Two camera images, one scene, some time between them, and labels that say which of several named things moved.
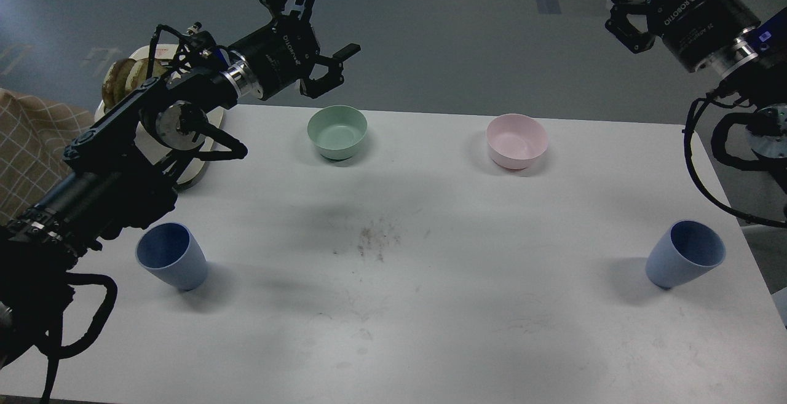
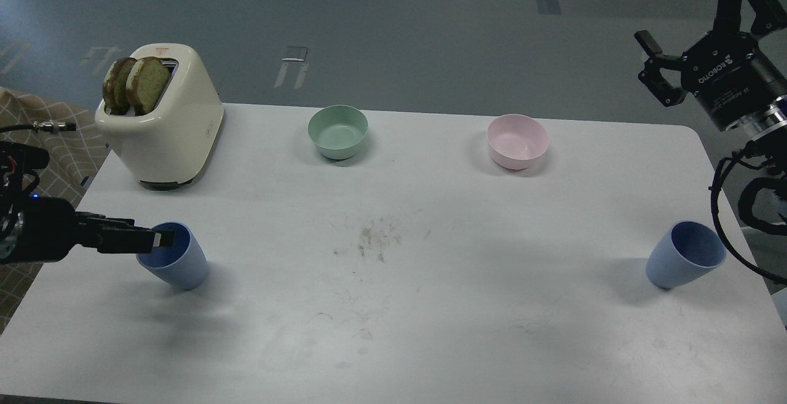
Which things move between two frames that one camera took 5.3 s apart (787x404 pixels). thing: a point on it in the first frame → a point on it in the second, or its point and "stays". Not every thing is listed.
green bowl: [337, 131] stays
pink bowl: [514, 140] stays
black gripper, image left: [278, 55] → [35, 230]
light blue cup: [685, 251] stays
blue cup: [171, 251] stays
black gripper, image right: [698, 10] → [728, 71]
